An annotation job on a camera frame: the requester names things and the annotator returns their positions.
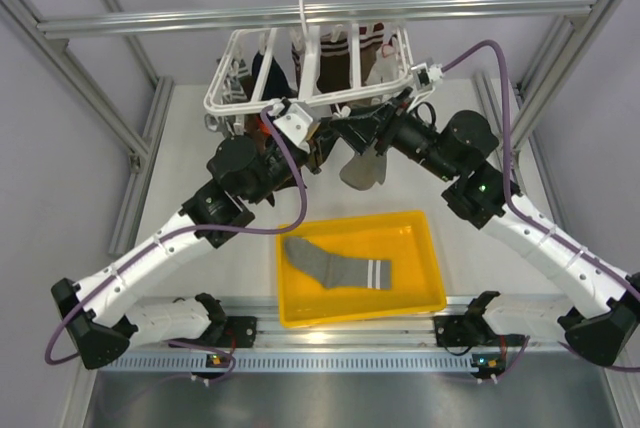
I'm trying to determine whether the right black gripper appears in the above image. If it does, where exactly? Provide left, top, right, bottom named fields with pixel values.
left=329, top=87, right=459, bottom=183

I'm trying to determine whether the grey striped sock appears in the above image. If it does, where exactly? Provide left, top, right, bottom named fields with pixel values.
left=339, top=147, right=387, bottom=191
left=284, top=237, right=392, bottom=291

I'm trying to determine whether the white plastic sock hanger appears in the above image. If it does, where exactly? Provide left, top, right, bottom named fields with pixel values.
left=203, top=21, right=413, bottom=134

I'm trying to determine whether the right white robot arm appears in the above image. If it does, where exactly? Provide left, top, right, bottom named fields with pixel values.
left=329, top=91, right=639, bottom=368

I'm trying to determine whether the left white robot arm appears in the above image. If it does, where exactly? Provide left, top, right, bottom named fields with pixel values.
left=45, top=118, right=338, bottom=370

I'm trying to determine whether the white sock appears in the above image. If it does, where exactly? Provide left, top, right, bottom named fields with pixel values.
left=365, top=34, right=403, bottom=86

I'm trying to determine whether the black sock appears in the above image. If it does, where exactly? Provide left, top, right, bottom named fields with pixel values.
left=264, top=191, right=276, bottom=208

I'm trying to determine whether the grey patterned sock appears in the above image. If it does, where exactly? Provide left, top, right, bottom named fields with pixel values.
left=215, top=58, right=253, bottom=105

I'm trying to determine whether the yellow plastic tray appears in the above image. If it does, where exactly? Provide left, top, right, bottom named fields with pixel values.
left=276, top=211, right=446, bottom=328

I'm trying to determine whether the aluminium crossbar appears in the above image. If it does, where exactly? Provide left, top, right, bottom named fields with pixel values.
left=37, top=0, right=598, bottom=39

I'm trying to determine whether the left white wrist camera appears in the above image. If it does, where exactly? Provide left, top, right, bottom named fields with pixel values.
left=267, top=99, right=320, bottom=153

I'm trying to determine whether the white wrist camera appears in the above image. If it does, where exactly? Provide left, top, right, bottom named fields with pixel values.
left=267, top=99, right=320, bottom=153
left=410, top=60, right=444, bottom=95

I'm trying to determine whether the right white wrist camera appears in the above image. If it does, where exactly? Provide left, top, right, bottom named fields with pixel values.
left=410, top=60, right=444, bottom=95

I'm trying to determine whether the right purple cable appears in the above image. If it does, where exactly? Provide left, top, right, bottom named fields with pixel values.
left=442, top=40, right=640, bottom=374

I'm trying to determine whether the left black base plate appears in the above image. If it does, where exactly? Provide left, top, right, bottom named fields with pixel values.
left=176, top=316, right=257, bottom=349

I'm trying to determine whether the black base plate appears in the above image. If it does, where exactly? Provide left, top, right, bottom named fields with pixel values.
left=176, top=316, right=257, bottom=349
left=433, top=315, right=477, bottom=348

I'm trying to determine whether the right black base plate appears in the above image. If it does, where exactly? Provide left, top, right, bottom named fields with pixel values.
left=433, top=315, right=477, bottom=348

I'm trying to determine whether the perforated cable duct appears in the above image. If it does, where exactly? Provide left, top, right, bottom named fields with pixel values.
left=102, top=349, right=479, bottom=374

